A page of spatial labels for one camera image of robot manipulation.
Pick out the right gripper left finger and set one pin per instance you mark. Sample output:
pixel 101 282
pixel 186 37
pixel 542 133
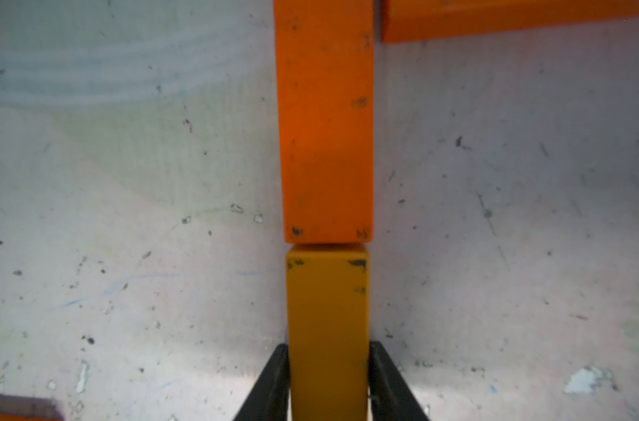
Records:
pixel 268 399

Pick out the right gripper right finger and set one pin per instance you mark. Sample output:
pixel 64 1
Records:
pixel 390 397

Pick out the amber orange block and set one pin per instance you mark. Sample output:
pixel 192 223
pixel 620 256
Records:
pixel 327 289

